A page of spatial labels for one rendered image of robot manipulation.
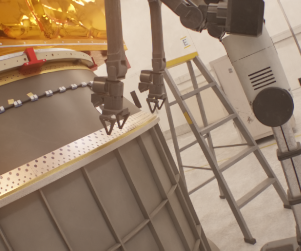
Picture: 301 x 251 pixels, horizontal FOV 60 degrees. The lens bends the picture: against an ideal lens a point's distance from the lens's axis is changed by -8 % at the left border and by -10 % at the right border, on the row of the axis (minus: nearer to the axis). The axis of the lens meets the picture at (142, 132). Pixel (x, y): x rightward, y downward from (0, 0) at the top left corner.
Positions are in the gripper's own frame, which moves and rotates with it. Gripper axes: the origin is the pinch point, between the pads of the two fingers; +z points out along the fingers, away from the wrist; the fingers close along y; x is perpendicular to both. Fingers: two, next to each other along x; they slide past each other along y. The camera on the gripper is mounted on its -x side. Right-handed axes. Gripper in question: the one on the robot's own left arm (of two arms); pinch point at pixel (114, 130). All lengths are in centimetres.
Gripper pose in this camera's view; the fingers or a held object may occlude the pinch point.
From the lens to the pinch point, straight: 115.8
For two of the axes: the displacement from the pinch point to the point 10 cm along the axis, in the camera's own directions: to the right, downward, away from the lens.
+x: 9.1, 1.8, -3.8
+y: -4.2, 2.5, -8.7
